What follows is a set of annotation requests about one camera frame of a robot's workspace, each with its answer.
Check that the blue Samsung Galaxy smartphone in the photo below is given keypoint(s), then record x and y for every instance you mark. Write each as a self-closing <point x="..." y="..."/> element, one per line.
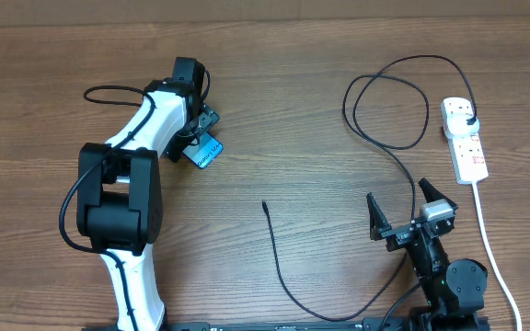
<point x="205" y="151"/>

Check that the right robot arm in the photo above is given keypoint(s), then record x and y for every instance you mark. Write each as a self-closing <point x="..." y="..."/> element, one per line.
<point x="449" y="294"/>

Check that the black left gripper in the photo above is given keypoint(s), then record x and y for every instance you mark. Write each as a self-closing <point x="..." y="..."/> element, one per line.
<point x="207" y="116"/>

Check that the white power extension strip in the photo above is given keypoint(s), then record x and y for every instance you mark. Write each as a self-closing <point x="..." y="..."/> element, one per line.
<point x="467" y="154"/>

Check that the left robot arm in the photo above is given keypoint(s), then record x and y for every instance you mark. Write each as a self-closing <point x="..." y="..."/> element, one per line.
<point x="119" y="193"/>

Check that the white USB charger plug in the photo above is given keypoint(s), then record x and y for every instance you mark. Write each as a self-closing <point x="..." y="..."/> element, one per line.
<point x="456" y="126"/>

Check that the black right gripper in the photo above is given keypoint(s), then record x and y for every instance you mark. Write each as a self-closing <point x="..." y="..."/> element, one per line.
<point x="398" y="234"/>

